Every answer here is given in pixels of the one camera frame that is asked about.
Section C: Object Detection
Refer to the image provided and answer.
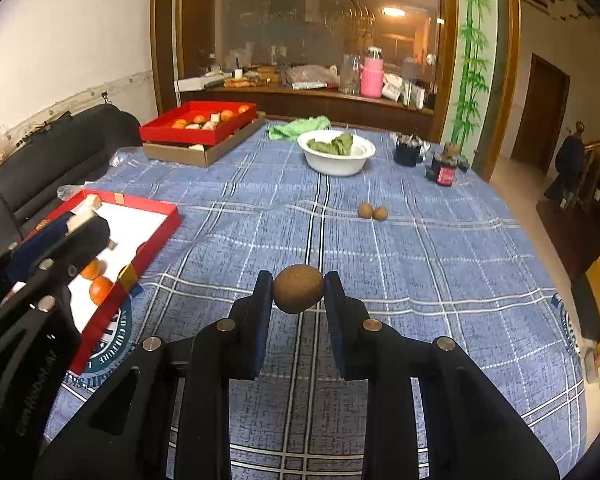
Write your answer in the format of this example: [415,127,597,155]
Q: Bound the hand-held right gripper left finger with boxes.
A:
[32,270,275,480]

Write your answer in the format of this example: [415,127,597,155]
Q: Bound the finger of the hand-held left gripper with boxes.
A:
[0,216,73,307]
[0,214,113,312]

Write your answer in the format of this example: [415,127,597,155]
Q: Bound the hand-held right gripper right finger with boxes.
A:
[324,271,562,480]

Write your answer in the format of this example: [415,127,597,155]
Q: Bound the large red white-lined tray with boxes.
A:
[22,189,184,376]

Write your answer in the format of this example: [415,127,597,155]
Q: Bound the black leather sofa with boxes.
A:
[0,105,144,257]

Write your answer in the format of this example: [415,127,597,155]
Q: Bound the blue plaid tablecloth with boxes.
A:
[42,119,589,480]

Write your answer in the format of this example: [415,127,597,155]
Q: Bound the brown cardboard box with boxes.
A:
[143,112,267,169]

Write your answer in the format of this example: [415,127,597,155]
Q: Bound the small red box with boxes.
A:
[139,101,259,146]

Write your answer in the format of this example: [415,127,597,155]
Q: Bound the white bowl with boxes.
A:
[297,130,377,177]

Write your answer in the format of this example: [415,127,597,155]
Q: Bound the green leaves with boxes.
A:
[307,132,355,156]

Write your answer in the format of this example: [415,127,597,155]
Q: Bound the black cup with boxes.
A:
[393,135,424,166]

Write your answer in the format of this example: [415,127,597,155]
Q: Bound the black jar with red label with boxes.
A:
[432,152,459,186]

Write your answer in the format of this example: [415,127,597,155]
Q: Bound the white flat box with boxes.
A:
[176,77,226,92]

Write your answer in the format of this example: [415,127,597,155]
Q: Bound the green cloth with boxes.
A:
[266,115,333,142]

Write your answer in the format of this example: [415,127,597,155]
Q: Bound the wooden glass-front cabinet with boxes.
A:
[150,0,522,182]

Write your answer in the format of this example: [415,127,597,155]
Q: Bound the pink thermos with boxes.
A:
[360,47,385,99]

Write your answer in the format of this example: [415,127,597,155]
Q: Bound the glass pitcher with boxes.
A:
[339,54,364,95]

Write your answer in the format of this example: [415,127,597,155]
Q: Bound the dark hanging coat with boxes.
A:
[545,134,589,202]

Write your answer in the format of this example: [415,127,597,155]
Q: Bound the brown wooden door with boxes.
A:
[510,52,571,177]

